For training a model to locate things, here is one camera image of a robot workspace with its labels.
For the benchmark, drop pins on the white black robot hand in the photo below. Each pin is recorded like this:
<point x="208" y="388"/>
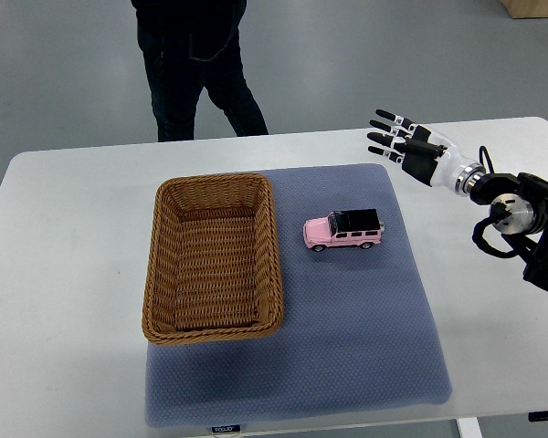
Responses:
<point x="430" y="157"/>

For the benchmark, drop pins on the pink toy car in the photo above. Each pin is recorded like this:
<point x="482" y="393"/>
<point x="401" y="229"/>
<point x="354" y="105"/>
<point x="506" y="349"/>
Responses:
<point x="347" y="228"/>

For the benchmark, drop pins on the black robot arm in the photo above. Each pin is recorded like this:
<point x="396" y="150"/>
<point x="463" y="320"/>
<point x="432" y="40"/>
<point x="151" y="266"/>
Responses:
<point x="517" y="223"/>

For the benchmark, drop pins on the brown wicker basket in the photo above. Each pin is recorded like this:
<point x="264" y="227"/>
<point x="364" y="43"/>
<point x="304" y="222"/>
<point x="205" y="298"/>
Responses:
<point x="214" y="272"/>

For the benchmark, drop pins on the wooden box corner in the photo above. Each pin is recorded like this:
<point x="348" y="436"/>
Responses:
<point x="524" y="9"/>

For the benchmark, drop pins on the blue-grey foam mat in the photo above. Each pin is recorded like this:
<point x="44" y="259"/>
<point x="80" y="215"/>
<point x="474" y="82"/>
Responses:
<point x="358" y="333"/>

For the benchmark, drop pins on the person in dark trousers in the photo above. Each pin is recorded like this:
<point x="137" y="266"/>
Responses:
<point x="189" y="47"/>

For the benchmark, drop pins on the white table leg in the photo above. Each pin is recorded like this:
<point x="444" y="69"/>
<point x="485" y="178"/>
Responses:
<point x="469" y="427"/>

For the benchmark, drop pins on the black table control panel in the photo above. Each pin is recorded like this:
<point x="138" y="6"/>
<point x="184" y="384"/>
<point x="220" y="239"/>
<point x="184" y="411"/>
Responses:
<point x="538" y="416"/>

